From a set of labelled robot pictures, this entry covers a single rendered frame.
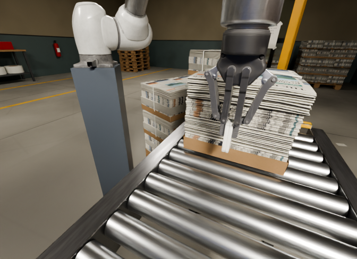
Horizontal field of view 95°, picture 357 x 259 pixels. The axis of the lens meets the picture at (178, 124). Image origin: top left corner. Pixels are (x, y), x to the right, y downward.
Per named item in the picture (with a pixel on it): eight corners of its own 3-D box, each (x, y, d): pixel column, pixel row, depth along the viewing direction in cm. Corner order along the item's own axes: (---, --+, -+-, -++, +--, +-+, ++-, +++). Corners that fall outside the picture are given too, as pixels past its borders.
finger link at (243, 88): (244, 65, 31) (252, 65, 30) (235, 119, 36) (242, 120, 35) (241, 67, 28) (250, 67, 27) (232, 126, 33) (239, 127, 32)
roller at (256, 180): (163, 162, 53) (170, 159, 58) (352, 226, 35) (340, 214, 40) (167, 147, 53) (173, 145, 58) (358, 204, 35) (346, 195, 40)
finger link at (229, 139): (231, 118, 36) (235, 119, 35) (227, 145, 39) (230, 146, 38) (229, 124, 33) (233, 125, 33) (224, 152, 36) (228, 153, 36)
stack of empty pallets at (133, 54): (136, 67, 837) (133, 39, 779) (150, 69, 809) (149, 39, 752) (119, 70, 732) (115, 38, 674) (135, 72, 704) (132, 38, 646)
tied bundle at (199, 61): (187, 74, 169) (188, 50, 159) (205, 72, 187) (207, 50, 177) (218, 80, 144) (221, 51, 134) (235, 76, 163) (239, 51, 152)
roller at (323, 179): (175, 140, 58) (173, 153, 59) (347, 187, 40) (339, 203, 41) (180, 136, 62) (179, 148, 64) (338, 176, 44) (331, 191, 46)
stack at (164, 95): (145, 164, 168) (138, 82, 132) (212, 128, 241) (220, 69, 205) (170, 185, 143) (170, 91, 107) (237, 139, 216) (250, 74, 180)
